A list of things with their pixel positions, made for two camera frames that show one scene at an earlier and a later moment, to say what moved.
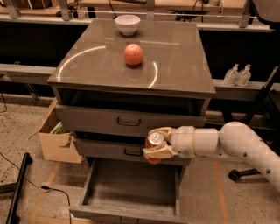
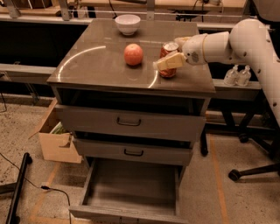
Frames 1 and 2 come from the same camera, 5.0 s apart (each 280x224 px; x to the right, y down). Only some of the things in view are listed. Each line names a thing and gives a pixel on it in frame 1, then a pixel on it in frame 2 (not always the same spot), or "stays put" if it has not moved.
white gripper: [183, 140] to [192, 49]
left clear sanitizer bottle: [231, 75] stays put
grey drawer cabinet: [110, 107] stays put
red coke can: [152, 139] to [166, 49]
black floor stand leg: [12, 218] stays put
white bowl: [128, 24] stays put
